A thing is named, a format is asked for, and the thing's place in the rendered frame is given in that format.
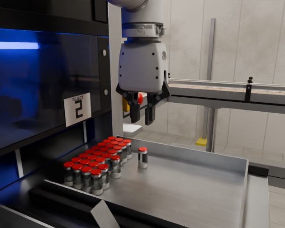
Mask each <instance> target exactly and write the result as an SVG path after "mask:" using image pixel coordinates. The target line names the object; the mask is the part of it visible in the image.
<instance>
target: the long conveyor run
mask: <svg viewBox="0 0 285 228"><path fill-rule="evenodd" d="M169 75H170V73H168V85H169V88H170V90H171V92H172V95H171V96H169V97H167V102H172V103H181V104H190V105H202V106H211V107H220V108H229V109H242V110H251V111H260V112H269V113H278V114H285V85H274V84H258V83H253V81H252V79H253V77H251V76H250V77H249V80H247V82H248V83H242V82H226V81H203V80H188V79H171V78H170V76H169Z"/></svg>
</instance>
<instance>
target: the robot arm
mask: <svg viewBox="0 0 285 228"><path fill-rule="evenodd" d="M106 1H107V2H109V3H111V4H112V5H115V6H117V7H120V8H121V24H122V38H127V41H124V43H122V45H121V49H120V55H119V82H118V85H117V87H116V92H117V93H119V94H120V95H122V96H123V97H124V98H125V99H126V101H127V102H128V105H129V106H130V118H131V123H133V124H134V123H135V122H137V121H139V120H140V104H139V103H138V93H139V92H143V93H147V107H146V108H145V125H147V126H149V125H150V124H152V123H153V121H154V120H155V107H156V105H157V104H158V103H159V102H160V101H161V100H162V99H165V98H167V97H169V96H171V95H172V92H171V90H170V88H169V85H168V63H167V53H166V46H165V43H161V41H158V38H163V35H165V34H166V28H164V27H163V26H164V0H106ZM161 90H162V93H161V94H159V95H157V93H158V92H160V91H161Z"/></svg>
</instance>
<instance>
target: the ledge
mask: <svg viewBox="0 0 285 228"><path fill-rule="evenodd" d="M142 130H143V127H142V126H139V125H133V124H127V123H123V137H128V138H133V137H134V136H136V135H137V134H139V133H140V132H142Z"/></svg>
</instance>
